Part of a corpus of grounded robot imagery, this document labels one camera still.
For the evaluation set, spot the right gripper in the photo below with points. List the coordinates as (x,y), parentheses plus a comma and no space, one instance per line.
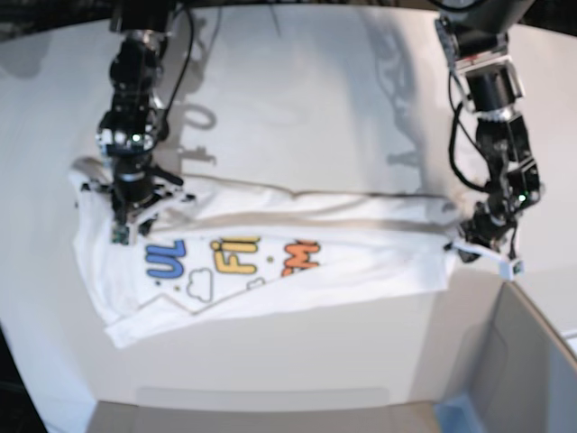
(105,219)

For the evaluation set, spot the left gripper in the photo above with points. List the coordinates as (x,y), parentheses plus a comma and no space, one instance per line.
(491,236)

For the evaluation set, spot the white printed t-shirt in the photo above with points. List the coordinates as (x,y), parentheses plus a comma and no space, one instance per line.
(237,250)

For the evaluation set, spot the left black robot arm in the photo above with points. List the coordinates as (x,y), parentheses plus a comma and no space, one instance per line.
(474,38)

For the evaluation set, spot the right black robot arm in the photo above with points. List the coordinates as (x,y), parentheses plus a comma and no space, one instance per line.
(127,178)

